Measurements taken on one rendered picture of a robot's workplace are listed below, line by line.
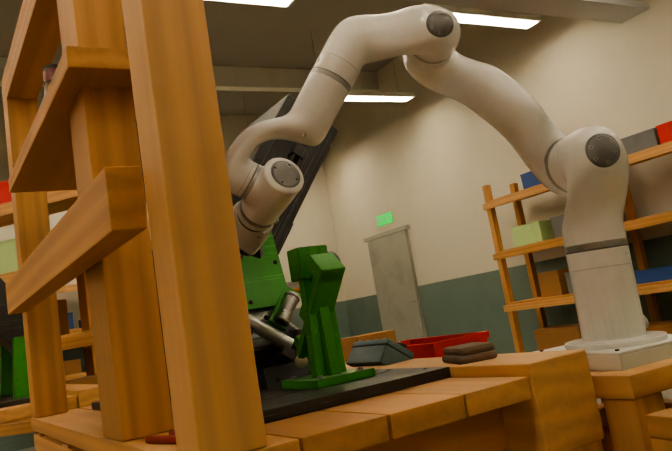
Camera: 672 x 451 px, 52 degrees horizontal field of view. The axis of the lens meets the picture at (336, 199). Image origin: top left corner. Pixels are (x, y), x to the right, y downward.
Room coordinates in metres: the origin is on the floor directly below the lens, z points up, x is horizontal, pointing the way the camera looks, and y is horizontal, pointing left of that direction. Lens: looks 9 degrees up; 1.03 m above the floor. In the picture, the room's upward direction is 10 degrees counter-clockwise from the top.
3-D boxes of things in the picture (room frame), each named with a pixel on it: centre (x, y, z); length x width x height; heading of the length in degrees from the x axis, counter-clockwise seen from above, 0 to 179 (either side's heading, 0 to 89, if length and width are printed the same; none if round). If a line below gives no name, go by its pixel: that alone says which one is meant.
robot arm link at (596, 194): (1.37, -0.50, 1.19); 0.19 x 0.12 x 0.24; 3
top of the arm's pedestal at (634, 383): (1.41, -0.49, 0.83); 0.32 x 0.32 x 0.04; 28
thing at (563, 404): (1.82, 0.08, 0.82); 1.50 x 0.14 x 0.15; 32
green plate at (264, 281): (1.64, 0.22, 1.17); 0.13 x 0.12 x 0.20; 32
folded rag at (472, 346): (1.36, -0.20, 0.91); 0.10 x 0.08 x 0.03; 11
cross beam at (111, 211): (1.48, 0.63, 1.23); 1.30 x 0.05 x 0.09; 32
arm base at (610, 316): (1.40, -0.50, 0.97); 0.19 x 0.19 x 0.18
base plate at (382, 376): (1.67, 0.32, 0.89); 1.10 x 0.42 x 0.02; 32
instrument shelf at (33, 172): (1.54, 0.54, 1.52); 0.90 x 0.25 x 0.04; 32
